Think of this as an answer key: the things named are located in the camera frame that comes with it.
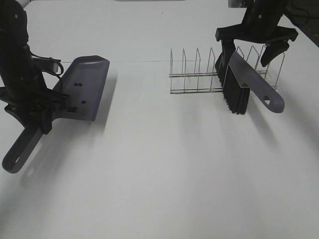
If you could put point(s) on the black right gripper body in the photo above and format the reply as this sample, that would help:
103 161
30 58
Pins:
241 33

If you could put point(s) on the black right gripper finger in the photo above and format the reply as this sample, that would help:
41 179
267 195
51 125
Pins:
228 47
273 50

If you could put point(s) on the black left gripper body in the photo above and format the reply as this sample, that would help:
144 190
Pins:
38 110

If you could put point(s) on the purple hand brush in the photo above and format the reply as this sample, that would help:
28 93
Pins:
238 79

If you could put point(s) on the pile of coffee beans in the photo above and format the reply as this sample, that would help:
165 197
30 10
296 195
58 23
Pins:
75 92

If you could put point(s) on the purple plastic dustpan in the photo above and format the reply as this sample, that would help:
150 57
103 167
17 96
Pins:
92 72

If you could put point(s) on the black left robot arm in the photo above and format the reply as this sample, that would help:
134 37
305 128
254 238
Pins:
25 90

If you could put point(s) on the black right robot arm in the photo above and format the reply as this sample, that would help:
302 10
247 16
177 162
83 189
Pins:
259 25

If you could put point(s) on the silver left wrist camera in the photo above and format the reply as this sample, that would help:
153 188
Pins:
49 65

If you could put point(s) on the metal wire rack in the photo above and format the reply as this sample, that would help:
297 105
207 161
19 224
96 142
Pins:
199 75

